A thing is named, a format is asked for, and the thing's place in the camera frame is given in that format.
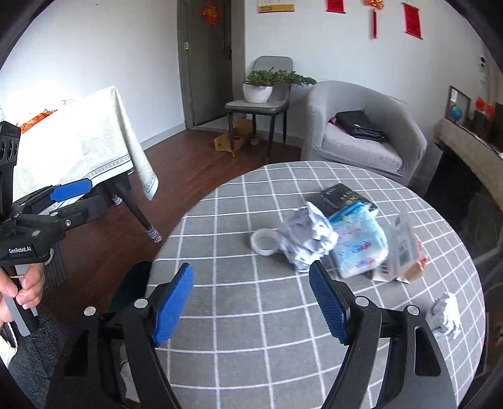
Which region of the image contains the potted plant in white pot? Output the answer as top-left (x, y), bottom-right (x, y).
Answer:
top-left (242, 69), bottom-right (317, 104)

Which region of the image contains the grey checked tablecloth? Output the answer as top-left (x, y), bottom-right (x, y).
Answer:
top-left (147, 161), bottom-right (488, 409)

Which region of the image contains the grey chair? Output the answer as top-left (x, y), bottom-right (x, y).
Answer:
top-left (225, 56), bottom-right (295, 158)

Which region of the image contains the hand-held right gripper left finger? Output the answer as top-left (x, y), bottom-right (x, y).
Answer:
top-left (45, 263), bottom-right (195, 409)

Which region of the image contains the wall calendar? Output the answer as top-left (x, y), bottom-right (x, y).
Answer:
top-left (257, 0), bottom-right (295, 14)

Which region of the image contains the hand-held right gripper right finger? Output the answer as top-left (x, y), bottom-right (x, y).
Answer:
top-left (309, 260), bottom-right (458, 409)

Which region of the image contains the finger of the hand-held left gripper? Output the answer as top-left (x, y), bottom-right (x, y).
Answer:
top-left (37, 194), bottom-right (110, 234)
top-left (12, 179), bottom-right (93, 215)

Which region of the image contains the dark bin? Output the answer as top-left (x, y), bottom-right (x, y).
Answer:
top-left (108, 260), bottom-right (152, 315)

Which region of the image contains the black bag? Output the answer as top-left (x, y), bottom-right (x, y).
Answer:
top-left (334, 110), bottom-right (389, 143)

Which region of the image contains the black packet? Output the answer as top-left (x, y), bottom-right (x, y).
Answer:
top-left (314, 183), bottom-right (380, 217)

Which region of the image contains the red diamond door decoration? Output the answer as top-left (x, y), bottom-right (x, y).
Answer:
top-left (200, 2), bottom-right (221, 26)

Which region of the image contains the torn cardboard box with label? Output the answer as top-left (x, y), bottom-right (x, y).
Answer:
top-left (371, 214), bottom-right (430, 284)

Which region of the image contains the grey door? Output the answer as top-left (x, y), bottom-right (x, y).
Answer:
top-left (177, 0), bottom-right (246, 127)

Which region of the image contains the large paper ball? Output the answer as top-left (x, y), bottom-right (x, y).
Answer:
top-left (280, 201), bottom-right (339, 273)

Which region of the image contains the flat cardboard box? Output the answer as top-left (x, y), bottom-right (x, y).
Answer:
top-left (213, 118), bottom-right (256, 153)

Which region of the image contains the blue tissue packet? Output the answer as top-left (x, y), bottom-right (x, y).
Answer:
top-left (329, 201), bottom-right (390, 279)

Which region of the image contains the small crumpled paper ball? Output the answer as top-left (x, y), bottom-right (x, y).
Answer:
top-left (426, 292), bottom-right (462, 339)

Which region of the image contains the table with white cloth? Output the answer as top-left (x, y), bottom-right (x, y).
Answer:
top-left (0, 86), bottom-right (160, 201)

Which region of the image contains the red knot ornament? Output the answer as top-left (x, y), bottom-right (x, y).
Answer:
top-left (363, 0), bottom-right (385, 39)

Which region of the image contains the grey armchair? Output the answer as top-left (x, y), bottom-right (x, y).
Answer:
top-left (302, 81), bottom-right (428, 185)

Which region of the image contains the person's left hand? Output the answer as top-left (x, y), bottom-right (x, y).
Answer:
top-left (0, 263), bottom-right (46, 327)

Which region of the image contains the side cabinet with beige cloth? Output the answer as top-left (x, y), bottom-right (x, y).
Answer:
top-left (434, 117), bottom-right (503, 189)

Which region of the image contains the white tape roll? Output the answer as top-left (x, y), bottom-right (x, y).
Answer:
top-left (251, 228), bottom-right (280, 256)

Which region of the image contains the grey floor rug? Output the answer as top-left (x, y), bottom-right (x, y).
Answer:
top-left (8, 311), bottom-right (79, 394)

